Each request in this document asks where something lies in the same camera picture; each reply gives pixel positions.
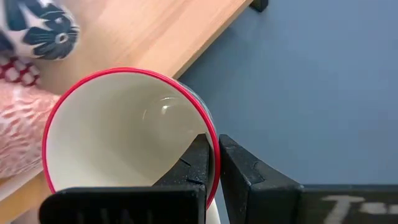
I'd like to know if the blue flower white mug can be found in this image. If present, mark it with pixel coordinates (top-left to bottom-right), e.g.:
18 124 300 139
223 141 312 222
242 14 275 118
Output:
0 0 80 62

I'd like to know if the black shelf frame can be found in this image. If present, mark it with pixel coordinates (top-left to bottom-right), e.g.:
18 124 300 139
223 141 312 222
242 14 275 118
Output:
250 0 270 12

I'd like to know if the grey-blue table mat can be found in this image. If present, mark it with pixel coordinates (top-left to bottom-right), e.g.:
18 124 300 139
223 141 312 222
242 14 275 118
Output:
174 0 398 224

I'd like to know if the wooden shelf board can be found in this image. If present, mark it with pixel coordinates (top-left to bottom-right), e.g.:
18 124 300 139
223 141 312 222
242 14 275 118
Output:
0 0 254 224

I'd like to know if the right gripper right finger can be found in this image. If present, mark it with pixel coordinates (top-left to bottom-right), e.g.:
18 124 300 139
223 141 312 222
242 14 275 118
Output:
219 134 398 224

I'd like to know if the orange fern pattern mug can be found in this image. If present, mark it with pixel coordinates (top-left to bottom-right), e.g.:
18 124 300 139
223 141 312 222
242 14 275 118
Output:
0 80 62 180

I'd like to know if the red lattice pattern mug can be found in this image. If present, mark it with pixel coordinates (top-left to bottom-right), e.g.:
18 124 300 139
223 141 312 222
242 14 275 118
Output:
0 54 41 88

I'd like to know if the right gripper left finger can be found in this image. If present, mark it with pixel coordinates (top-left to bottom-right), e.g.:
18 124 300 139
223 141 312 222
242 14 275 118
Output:
39 133 210 224

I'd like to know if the grey diamond mug red rim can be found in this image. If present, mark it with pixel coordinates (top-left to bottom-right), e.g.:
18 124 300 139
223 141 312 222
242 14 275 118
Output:
42 67 221 224

